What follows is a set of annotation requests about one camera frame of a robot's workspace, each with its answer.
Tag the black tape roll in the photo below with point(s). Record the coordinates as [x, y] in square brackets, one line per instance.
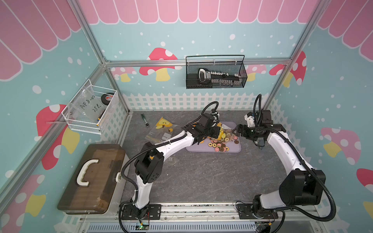
[107, 98]

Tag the black wire wall basket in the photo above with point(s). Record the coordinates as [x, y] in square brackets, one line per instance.
[221, 63]

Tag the green handled ratchet wrench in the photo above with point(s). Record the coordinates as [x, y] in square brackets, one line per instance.
[145, 120]

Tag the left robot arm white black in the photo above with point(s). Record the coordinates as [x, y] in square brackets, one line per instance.
[145, 168]

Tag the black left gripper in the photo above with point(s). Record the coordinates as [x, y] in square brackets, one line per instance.
[215, 133]

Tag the ziploc bag of orange cookies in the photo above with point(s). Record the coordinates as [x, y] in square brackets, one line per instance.
[160, 132]

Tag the lavender plastic tray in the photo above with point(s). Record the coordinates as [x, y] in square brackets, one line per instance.
[203, 146]

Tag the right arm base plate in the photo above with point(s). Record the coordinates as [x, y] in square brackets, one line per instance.
[246, 211]

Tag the brown wooden case white handle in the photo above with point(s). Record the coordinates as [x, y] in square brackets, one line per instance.
[96, 185]

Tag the aluminium front rail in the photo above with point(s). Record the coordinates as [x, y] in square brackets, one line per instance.
[182, 218]

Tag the pile of mixed sandwich cookies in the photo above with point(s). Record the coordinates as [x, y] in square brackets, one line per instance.
[231, 146]

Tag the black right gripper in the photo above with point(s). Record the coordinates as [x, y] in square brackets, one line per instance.
[243, 133]

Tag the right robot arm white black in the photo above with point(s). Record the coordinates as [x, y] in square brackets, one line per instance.
[303, 185]

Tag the socket set in basket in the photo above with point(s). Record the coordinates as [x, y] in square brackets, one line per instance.
[203, 78]

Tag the white wire wall basket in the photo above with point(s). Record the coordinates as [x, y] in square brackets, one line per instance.
[86, 113]

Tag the ziploc bag of mixed cookies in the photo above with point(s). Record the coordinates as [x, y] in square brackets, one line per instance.
[171, 161]

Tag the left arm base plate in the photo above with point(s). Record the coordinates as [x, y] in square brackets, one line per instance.
[149, 212]

